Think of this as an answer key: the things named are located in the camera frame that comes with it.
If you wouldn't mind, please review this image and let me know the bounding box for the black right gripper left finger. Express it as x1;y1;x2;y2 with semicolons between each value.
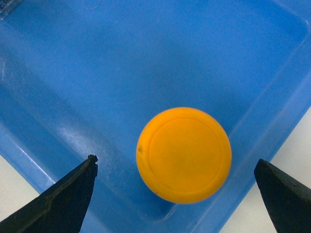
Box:
0;155;98;233

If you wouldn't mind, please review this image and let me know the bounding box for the yellow mushroom push button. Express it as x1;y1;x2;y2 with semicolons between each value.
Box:
136;107;232;204

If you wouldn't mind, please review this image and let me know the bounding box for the blue plastic tray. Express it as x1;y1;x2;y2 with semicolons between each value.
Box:
0;0;311;233

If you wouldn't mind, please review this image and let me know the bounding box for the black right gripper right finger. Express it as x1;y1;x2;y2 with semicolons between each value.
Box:
254;159;311;233

